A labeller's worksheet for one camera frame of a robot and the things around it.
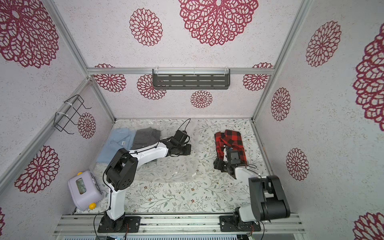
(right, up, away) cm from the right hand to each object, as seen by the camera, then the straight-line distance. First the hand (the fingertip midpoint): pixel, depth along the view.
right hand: (218, 161), depth 94 cm
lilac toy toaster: (-73, -12, -16) cm, 75 cm away
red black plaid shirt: (+12, +14, +11) cm, 21 cm away
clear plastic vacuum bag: (-32, -5, 0) cm, 32 cm away
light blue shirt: (-68, +14, +13) cm, 70 cm away
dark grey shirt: (-49, +15, +9) cm, 52 cm away
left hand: (-17, +7, +1) cm, 19 cm away
